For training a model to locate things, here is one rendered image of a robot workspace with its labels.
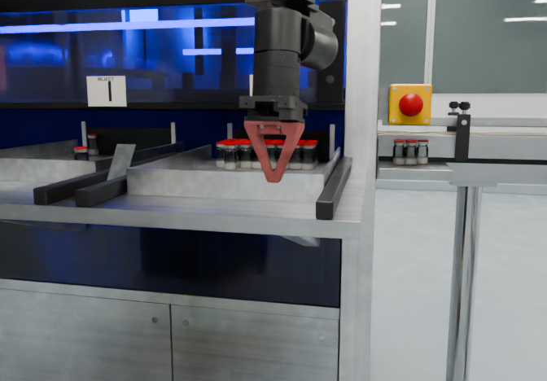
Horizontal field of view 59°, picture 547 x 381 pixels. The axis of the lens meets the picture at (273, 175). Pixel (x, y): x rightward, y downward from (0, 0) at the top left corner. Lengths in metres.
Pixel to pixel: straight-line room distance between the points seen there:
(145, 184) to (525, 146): 0.72
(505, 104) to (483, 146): 4.63
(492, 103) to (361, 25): 4.76
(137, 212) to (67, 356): 0.72
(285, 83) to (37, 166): 0.42
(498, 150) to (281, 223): 0.61
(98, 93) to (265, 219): 0.61
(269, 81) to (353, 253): 0.47
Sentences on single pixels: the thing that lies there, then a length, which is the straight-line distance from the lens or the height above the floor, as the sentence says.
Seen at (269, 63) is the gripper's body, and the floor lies 1.05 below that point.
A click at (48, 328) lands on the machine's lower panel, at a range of 1.25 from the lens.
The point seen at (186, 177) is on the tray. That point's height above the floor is 0.91.
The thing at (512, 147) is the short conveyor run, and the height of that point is 0.91.
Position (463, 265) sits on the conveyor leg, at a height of 0.66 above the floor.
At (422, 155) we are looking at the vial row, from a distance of 0.98.
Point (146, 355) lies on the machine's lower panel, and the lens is 1.15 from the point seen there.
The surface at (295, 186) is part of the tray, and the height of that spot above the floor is 0.90.
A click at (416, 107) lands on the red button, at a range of 0.86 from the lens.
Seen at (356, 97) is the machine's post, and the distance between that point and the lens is 0.90.
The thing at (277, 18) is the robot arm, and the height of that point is 1.10.
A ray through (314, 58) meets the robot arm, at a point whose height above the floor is 1.06.
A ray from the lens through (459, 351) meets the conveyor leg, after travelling 1.19.
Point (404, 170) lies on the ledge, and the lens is 0.91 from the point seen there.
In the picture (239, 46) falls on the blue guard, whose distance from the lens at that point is 0.94.
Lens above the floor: 1.01
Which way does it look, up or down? 9 degrees down
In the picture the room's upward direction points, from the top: straight up
